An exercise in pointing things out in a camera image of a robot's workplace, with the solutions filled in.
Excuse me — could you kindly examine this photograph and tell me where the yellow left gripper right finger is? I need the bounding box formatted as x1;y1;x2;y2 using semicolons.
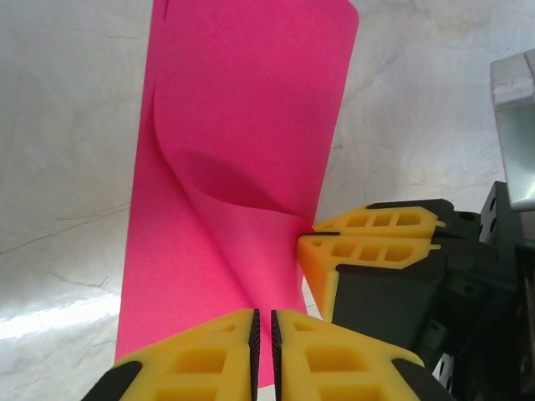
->
270;308;456;401

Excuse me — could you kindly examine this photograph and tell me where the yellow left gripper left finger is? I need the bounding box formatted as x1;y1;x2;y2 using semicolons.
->
81;308;261;401

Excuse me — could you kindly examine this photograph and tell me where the pink square paper sheet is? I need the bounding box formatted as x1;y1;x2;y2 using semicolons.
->
113;0;361;389

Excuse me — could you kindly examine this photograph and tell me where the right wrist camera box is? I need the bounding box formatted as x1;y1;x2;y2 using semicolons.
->
489;48;535;215

